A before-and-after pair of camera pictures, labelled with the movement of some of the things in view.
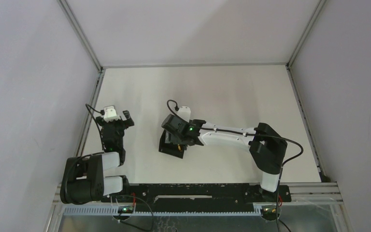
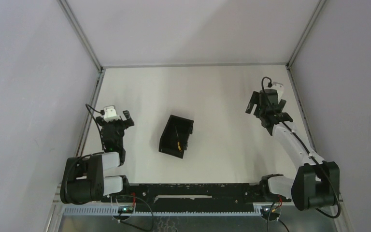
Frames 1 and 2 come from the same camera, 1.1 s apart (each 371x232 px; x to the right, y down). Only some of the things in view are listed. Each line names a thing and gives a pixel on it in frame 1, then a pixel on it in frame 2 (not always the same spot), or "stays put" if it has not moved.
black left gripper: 114,123 stays put
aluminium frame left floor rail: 89,115 stays put
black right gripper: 178,140 -> 255,99
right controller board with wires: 269,212 stays put
